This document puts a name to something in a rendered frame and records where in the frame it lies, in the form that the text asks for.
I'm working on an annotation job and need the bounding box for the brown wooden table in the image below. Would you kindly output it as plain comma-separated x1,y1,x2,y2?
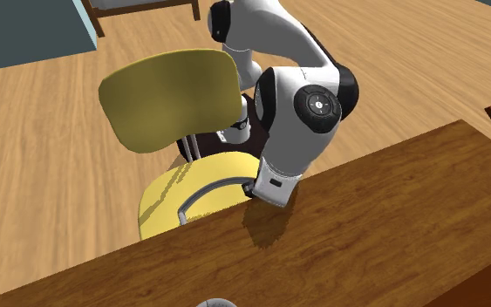
0,119,491,307

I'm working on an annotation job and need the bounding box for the yellow chair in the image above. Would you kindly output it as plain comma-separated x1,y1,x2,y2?
98,48,264,242

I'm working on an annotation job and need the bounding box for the grey round object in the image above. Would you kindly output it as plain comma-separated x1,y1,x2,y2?
195,297,238,307

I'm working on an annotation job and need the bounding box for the wooden legged furniture frame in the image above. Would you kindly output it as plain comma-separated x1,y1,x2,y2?
80,0,201,38

